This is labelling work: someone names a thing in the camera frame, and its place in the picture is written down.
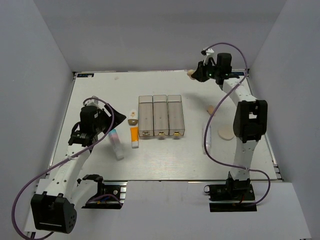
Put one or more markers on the clear right organizer bin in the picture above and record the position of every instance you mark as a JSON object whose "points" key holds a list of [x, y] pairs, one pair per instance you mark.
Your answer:
{"points": [[175, 116]]}

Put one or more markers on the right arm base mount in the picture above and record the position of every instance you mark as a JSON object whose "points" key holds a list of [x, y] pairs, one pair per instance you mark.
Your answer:
{"points": [[231, 197]]}

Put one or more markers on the orange cream tube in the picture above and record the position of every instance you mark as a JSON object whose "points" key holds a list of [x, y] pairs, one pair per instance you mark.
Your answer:
{"points": [[134, 131]]}

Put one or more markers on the clear middle organizer bin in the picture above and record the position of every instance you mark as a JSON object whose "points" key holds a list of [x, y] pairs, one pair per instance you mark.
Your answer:
{"points": [[160, 116]]}

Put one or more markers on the blue label sticker left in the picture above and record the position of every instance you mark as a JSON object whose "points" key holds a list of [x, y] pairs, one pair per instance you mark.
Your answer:
{"points": [[85, 75]]}

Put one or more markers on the white bottle brown cap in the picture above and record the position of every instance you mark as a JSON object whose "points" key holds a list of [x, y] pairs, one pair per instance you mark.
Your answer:
{"points": [[133, 117]]}

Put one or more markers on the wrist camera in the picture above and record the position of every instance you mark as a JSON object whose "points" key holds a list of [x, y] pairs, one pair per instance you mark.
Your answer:
{"points": [[207, 53], [93, 101]]}

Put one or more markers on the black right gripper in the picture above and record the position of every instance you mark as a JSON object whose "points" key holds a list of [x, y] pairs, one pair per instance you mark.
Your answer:
{"points": [[199, 74]]}

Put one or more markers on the clear left organizer bin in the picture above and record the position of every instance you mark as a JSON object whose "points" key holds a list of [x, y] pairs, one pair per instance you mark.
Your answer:
{"points": [[145, 116]]}

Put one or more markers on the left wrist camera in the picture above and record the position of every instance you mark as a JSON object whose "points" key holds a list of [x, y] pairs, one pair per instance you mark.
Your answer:
{"points": [[93, 101]]}

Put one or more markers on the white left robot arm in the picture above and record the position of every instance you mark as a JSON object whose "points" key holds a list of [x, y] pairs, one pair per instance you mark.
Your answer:
{"points": [[55, 209]]}

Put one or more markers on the round white powder puff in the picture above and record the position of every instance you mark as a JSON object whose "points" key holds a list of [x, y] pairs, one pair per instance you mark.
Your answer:
{"points": [[226, 133]]}

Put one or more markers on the teal pink gradient tube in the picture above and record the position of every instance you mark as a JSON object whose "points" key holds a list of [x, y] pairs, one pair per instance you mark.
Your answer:
{"points": [[116, 144]]}

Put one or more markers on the beige makeup sponge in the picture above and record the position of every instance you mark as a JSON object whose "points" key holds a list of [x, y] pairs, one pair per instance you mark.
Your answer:
{"points": [[190, 73], [211, 110]]}

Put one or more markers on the clear organizer bin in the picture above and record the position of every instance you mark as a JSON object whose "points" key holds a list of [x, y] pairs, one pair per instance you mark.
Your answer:
{"points": [[175, 116], [145, 116], [160, 116]]}

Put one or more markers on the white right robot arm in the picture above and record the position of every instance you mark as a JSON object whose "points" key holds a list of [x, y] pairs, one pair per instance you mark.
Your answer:
{"points": [[250, 120]]}

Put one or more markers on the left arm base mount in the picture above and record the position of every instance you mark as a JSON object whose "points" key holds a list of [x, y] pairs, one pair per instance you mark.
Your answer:
{"points": [[108, 195]]}

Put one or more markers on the blue label sticker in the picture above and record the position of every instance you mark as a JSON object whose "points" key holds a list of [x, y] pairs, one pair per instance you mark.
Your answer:
{"points": [[238, 73], [85, 75]]}

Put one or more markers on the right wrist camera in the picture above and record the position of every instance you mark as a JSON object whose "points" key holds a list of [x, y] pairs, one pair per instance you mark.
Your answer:
{"points": [[207, 53]]}

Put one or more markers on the blue label sticker right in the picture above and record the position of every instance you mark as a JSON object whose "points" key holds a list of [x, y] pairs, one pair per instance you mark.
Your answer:
{"points": [[238, 73]]}

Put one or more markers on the clear white cosmetic tube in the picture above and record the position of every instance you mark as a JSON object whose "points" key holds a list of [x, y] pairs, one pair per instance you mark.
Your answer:
{"points": [[206, 138]]}

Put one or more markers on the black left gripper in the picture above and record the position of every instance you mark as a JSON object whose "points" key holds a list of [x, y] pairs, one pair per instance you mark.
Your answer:
{"points": [[118, 117]]}

